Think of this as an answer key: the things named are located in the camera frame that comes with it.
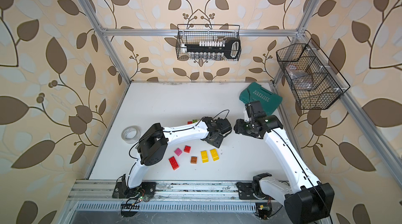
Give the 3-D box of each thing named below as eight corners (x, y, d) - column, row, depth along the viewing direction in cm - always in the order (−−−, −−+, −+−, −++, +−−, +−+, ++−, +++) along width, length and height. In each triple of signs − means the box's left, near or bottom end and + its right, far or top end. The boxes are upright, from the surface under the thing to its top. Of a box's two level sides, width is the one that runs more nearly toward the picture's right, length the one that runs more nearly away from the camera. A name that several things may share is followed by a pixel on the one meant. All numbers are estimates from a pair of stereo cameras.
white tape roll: (122, 143, 93) (118, 140, 89) (127, 129, 99) (124, 125, 95) (138, 143, 93) (135, 140, 89) (142, 129, 99) (139, 125, 95)
